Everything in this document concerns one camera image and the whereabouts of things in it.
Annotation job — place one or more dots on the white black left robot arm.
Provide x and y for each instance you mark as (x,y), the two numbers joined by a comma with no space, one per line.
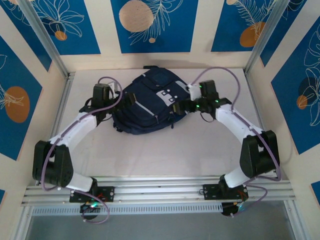
(52,162)

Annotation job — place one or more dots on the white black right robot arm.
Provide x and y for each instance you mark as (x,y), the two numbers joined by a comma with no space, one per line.
(260,155)

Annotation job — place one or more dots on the aluminium frame post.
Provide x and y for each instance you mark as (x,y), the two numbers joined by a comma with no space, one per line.
(266,37)
(45,40)

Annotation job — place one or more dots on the black controller board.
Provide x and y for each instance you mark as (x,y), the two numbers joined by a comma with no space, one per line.
(228,208)
(86,207)

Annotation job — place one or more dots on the navy blue backpack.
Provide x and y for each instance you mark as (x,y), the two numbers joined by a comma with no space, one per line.
(150,107)

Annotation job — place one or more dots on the aluminium side rail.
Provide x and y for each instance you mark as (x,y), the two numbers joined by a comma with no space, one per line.
(252,87)
(63,100)

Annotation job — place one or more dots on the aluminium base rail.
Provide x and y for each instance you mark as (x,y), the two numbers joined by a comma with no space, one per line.
(160,190)

